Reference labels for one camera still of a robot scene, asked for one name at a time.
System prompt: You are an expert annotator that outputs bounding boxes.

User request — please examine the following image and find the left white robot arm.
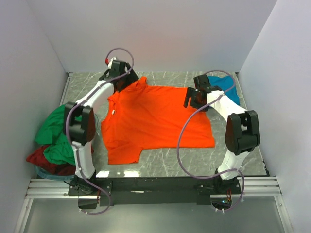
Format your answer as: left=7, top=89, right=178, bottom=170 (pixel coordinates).
left=63, top=58, right=138, bottom=195

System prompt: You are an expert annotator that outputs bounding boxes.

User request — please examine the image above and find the folded blue t-shirt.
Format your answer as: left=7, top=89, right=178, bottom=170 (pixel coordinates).
left=208, top=76, right=240, bottom=105

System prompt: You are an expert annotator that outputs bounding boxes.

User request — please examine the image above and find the purple cable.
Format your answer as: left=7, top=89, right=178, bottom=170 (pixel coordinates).
left=176, top=69, right=244, bottom=212
left=65, top=48, right=135, bottom=216

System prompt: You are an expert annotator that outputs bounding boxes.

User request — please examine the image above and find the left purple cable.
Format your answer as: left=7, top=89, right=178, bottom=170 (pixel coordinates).
left=65, top=48, right=135, bottom=216

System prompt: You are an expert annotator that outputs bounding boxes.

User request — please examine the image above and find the green t-shirt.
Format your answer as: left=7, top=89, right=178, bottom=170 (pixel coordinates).
left=34, top=104, right=83, bottom=166

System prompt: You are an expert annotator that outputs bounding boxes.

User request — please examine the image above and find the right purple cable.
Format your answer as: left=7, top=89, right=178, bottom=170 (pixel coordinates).
left=176, top=69, right=244, bottom=212

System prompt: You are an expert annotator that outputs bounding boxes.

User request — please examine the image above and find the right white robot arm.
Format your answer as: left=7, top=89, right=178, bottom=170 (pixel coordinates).
left=184, top=75, right=260, bottom=194

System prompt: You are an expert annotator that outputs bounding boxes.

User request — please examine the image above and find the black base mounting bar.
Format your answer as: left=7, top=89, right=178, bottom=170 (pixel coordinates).
left=68, top=177, right=242, bottom=209

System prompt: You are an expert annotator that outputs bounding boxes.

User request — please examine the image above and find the orange t-shirt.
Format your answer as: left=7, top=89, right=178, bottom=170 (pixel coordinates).
left=101, top=77, right=215, bottom=165

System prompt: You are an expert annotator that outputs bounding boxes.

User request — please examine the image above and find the dark red t-shirt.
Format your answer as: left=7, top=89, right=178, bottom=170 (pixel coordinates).
left=26, top=142, right=76, bottom=176

